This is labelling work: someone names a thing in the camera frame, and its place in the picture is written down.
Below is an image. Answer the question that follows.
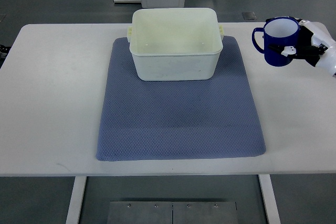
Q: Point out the black white robotic hand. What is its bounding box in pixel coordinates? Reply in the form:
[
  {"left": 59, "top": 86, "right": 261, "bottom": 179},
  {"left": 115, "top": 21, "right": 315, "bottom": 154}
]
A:
[{"left": 281, "top": 17, "right": 335, "bottom": 77}]

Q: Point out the white table leg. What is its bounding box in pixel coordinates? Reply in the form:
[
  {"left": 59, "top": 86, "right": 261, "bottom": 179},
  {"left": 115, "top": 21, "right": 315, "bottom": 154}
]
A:
[
  {"left": 66, "top": 176, "right": 87, "bottom": 224},
  {"left": 258, "top": 174, "right": 281, "bottom": 224}
]

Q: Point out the cream plastic box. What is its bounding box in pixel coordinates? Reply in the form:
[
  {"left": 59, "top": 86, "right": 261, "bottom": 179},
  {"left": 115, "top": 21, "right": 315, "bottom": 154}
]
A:
[{"left": 127, "top": 8, "right": 224, "bottom": 81}]

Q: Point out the dark object at left edge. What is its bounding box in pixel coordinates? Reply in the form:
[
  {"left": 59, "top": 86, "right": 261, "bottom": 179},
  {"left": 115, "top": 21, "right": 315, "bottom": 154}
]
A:
[{"left": 0, "top": 45, "right": 11, "bottom": 58}]

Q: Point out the blue quilted mat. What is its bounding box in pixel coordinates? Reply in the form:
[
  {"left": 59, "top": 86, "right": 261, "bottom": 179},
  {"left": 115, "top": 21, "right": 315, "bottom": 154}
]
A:
[{"left": 96, "top": 36, "right": 266, "bottom": 161}]

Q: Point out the metal floor plate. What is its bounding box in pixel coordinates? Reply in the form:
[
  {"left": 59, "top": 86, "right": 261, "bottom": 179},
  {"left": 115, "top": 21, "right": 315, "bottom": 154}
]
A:
[{"left": 107, "top": 201, "right": 238, "bottom": 223}]

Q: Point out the grey floor outlet plate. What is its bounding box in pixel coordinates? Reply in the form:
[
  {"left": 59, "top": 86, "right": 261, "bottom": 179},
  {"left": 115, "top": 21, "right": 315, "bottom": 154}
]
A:
[{"left": 242, "top": 12, "right": 257, "bottom": 20}]

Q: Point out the right white table leg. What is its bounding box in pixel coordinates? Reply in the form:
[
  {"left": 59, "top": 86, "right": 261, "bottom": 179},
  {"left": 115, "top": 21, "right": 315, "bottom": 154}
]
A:
[{"left": 258, "top": 174, "right": 281, "bottom": 224}]

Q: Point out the left white table leg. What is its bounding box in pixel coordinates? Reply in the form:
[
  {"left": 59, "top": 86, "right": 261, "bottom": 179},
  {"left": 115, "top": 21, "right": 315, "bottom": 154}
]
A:
[{"left": 66, "top": 176, "right": 87, "bottom": 224}]

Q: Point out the blue ceramic mug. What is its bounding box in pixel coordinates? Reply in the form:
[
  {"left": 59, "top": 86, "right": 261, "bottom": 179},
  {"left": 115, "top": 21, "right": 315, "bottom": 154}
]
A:
[{"left": 251, "top": 16, "right": 300, "bottom": 67}]

